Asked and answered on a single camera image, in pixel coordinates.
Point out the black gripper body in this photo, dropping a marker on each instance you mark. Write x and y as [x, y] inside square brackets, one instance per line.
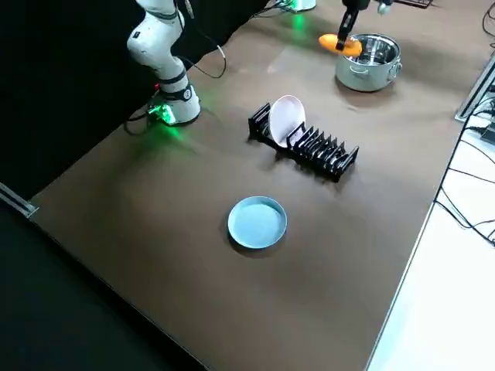
[356, 4]

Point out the orange corn cob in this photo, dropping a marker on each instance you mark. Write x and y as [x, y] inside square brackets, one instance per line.
[328, 41]

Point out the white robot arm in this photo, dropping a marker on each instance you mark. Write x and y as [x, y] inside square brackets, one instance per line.
[303, 4]
[158, 50]

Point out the steel pot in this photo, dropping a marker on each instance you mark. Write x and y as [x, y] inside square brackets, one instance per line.
[359, 75]

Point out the white plate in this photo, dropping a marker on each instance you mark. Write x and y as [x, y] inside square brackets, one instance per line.
[286, 120]

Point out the blue plate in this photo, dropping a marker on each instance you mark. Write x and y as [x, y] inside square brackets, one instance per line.
[255, 222]

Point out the black dish rack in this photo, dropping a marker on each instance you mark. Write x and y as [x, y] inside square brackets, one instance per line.
[321, 154]

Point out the aluminium frame rail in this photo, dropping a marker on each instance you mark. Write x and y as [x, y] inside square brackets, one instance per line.
[19, 201]

